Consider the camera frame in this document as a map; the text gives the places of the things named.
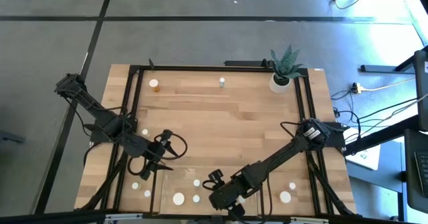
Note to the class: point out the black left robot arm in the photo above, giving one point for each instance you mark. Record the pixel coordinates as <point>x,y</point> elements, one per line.
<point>97,112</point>

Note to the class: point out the small teal medicine bottle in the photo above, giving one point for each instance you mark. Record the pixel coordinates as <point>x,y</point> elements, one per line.
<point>222,81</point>

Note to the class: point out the pale green medicine bottle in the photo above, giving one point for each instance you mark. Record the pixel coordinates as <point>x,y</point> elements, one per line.
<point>144,132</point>

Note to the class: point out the orange medicine bottle white cap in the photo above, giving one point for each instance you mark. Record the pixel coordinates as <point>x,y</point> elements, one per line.
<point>154,83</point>
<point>196,198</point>
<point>196,183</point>

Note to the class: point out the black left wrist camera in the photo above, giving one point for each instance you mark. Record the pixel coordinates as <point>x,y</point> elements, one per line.
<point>164,136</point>

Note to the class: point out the black floor bar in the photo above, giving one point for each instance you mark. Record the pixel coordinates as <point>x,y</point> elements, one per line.
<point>244,63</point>

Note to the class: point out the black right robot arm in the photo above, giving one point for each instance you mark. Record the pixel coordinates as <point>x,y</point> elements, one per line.
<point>284,152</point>

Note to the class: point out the grey desk top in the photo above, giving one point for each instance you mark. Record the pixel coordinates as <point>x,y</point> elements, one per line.
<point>388,170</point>

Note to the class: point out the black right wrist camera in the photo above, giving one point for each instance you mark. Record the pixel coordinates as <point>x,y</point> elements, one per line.
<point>216,176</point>

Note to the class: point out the white paper sheet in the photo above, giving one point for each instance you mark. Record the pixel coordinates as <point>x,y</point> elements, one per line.
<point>366,157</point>

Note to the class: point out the white plant pot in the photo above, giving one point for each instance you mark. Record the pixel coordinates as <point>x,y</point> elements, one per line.
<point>279,87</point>

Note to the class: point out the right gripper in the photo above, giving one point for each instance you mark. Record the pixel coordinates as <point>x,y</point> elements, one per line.
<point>232,195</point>

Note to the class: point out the black metal shelf leg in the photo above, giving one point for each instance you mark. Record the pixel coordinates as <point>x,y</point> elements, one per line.
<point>261,202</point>
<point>154,190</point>

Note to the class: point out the black monitor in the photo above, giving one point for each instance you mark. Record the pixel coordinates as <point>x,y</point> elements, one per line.
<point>422,100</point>

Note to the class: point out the silver frame bracket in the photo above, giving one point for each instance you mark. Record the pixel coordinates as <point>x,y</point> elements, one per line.
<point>307,220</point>
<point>123,216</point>

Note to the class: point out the dark laptop with keyboard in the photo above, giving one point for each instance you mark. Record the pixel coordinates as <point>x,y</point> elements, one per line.
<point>411,170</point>

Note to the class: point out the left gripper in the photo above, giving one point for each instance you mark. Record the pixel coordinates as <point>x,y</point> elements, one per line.
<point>154,153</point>

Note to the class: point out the black desk foot bar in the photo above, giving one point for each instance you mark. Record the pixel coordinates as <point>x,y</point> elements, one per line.
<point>378,68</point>

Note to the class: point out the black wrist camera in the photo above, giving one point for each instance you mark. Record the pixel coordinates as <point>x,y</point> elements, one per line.
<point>164,136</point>
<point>216,176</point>

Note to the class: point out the grey floor object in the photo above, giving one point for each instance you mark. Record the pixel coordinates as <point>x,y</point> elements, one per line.
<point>10,137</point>

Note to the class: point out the green spiky plant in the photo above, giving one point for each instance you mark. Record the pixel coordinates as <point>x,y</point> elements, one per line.
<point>286,67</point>

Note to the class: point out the black desk beam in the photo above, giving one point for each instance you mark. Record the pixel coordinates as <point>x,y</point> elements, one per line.
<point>381,135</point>

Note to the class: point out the pink medicine bottle white cap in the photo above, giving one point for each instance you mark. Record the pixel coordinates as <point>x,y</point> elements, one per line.
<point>147,193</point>
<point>292,185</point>

